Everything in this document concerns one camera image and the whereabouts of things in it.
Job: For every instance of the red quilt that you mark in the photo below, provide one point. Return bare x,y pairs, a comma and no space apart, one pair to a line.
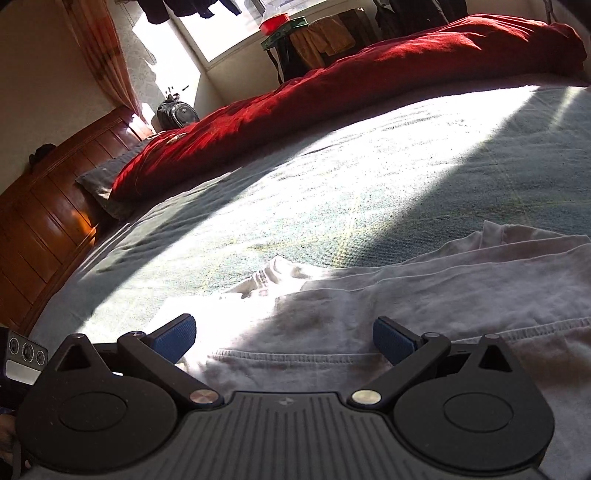
369,83

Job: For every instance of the red basin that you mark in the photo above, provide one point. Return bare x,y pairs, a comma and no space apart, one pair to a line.
274,24

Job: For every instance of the black jacket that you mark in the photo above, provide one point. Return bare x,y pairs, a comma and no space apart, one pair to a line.
415,11

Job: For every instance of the brown clothing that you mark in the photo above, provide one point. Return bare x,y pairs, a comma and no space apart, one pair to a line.
328,39

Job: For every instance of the row of dark hanging clothes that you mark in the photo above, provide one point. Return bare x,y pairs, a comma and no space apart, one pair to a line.
184,8

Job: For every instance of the small black cloth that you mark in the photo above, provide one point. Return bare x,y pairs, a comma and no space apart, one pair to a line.
42,156

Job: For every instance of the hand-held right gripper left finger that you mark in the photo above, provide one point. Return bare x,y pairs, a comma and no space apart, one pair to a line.
175,337

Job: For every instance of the wooden headboard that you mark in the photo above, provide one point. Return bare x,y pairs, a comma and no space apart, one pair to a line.
46,221

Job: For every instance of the grey pillow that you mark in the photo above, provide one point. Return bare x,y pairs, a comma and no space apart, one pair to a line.
104,184

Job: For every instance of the window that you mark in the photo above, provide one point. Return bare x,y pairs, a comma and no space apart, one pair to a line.
231,32

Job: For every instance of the green stool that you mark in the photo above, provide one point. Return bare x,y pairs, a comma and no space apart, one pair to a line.
281,50

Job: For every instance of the black backpack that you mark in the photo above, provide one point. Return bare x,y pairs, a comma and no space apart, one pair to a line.
178,113

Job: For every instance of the white printed t-shirt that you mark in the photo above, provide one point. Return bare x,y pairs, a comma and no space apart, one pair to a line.
415,295

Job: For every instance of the pink curtain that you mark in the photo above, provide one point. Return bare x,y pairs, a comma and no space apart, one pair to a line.
101,50

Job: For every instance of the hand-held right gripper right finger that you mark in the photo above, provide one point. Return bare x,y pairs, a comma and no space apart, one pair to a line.
395,341

